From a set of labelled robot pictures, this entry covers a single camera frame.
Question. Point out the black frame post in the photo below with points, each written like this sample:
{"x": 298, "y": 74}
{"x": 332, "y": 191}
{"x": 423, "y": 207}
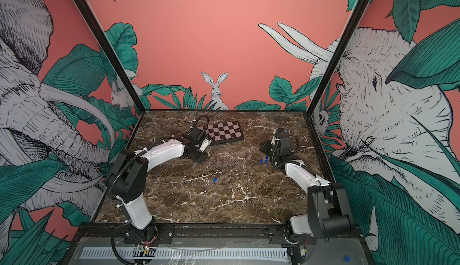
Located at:
{"x": 347, "y": 34}
{"x": 94, "y": 25}

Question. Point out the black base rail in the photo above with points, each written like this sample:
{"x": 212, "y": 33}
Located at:
{"x": 277, "y": 234}

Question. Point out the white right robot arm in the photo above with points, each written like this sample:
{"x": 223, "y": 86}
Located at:
{"x": 328, "y": 210}

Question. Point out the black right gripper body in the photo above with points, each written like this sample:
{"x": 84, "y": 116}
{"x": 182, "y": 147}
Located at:
{"x": 268, "y": 148}

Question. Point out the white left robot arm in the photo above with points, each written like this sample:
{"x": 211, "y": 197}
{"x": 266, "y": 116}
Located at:
{"x": 126, "y": 180}

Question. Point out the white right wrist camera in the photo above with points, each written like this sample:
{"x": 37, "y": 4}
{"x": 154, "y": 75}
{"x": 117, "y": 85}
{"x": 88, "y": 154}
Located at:
{"x": 280, "y": 135}

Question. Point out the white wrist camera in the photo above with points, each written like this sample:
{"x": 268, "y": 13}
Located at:
{"x": 280, "y": 135}
{"x": 205, "y": 143}

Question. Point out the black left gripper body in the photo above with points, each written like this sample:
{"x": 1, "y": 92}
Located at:
{"x": 199, "y": 156}

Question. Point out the white slotted cable duct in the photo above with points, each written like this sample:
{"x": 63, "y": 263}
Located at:
{"x": 164, "y": 253}

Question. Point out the black frame post left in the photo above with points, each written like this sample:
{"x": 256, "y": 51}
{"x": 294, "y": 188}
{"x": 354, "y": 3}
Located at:
{"x": 94, "y": 25}

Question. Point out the black frame post right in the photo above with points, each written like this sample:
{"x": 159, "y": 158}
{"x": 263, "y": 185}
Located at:
{"x": 347, "y": 34}

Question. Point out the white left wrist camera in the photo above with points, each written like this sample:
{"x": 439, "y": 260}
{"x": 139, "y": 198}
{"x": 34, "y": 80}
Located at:
{"x": 205, "y": 143}

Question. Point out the brown checkered chess board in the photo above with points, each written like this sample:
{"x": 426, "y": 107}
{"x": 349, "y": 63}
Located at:
{"x": 225, "y": 132}

